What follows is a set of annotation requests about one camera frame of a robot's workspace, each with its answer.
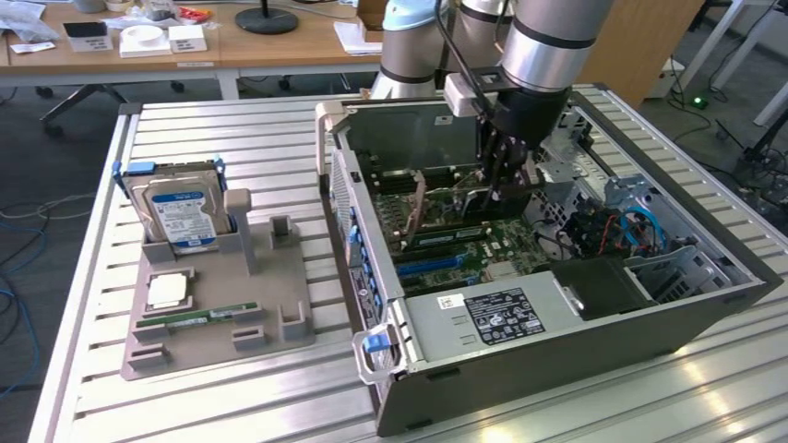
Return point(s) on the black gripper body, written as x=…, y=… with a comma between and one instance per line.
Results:
x=529, y=115

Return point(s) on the graphics card with metal bracket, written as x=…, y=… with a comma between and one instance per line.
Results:
x=418, y=203

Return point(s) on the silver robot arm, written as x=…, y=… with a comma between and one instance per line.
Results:
x=541, y=55

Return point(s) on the silver disk bay cage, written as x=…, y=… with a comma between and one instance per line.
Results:
x=566, y=184

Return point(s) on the green motherboard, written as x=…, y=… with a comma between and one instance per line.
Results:
x=492, y=249

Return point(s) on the RAM stick with white label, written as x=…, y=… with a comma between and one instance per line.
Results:
x=445, y=236

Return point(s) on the wooden cabinet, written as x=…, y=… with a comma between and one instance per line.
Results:
x=640, y=46

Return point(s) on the blue expansion slot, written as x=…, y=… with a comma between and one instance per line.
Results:
x=430, y=266

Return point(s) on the white box with red button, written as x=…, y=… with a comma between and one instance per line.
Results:
x=669, y=83

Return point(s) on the black device with green light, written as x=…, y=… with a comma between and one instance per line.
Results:
x=697, y=100

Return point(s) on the stack of white papers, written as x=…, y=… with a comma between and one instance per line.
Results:
x=357, y=41

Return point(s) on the brown cardboard box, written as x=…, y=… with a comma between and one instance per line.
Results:
x=370, y=16

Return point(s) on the silver slanted disk bay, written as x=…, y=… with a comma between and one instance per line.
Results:
x=677, y=277

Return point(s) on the grey power supply unit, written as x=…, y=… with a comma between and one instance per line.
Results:
x=430, y=323

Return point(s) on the black tripod stand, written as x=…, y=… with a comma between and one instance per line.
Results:
x=762, y=147

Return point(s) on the dark grey PC case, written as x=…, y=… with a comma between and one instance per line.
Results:
x=553, y=369

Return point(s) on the wooden desk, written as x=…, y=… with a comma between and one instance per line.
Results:
x=277, y=46

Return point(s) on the black lamp base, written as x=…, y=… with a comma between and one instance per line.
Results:
x=268, y=20

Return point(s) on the hard disk in blue caddy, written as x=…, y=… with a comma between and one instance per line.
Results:
x=178, y=217

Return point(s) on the white labelled box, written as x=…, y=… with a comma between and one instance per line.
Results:
x=186, y=39

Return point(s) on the green RAM stick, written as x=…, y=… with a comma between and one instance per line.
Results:
x=197, y=316

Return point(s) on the red packet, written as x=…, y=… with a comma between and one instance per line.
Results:
x=193, y=15

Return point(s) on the silver CPU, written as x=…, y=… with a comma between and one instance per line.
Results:
x=165, y=293

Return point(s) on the grey parts rack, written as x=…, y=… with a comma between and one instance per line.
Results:
x=214, y=350

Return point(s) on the white flat box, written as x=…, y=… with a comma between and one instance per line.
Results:
x=148, y=51

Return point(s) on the white tape roll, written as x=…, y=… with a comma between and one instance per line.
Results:
x=141, y=34

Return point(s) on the black chair base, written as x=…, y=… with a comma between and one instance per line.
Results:
x=73, y=99

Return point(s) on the white cup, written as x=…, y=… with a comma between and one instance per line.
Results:
x=114, y=4

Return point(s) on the black topped white box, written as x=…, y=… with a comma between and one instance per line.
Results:
x=86, y=32

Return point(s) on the grey cup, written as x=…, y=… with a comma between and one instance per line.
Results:
x=90, y=5

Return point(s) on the white paper slip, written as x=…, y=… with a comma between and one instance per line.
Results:
x=30, y=47

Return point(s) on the crumpled white plastic bag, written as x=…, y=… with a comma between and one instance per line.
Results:
x=24, y=20

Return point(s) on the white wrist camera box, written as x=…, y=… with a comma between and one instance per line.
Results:
x=461, y=94

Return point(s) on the white desk frame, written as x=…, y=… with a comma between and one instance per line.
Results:
x=772, y=106

